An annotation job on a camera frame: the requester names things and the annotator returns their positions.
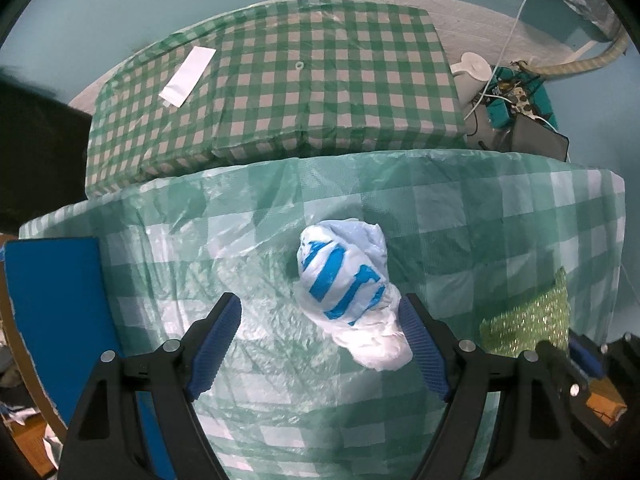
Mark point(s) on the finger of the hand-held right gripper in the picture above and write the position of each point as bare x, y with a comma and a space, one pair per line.
586, 356
562, 372

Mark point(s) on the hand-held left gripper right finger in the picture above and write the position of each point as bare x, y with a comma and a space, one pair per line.
425, 345

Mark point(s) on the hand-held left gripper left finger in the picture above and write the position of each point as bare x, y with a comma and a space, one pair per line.
215, 345

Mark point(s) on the blue striped white plastic bag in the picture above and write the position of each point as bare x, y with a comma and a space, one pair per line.
345, 270

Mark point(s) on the blue-rimmed cardboard box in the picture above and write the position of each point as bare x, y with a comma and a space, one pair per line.
50, 310

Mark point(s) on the green bubble wrap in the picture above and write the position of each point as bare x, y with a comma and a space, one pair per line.
530, 320

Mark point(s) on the black tablet case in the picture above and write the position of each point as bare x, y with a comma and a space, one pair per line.
540, 140

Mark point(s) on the black cabinet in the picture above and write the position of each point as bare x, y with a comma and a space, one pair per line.
35, 150

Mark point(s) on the white paper slip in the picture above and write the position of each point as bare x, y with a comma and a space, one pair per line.
187, 77

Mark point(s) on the dark green checked cloth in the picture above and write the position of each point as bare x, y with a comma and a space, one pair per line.
325, 85

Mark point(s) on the white cup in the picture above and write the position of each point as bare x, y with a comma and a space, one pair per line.
470, 66

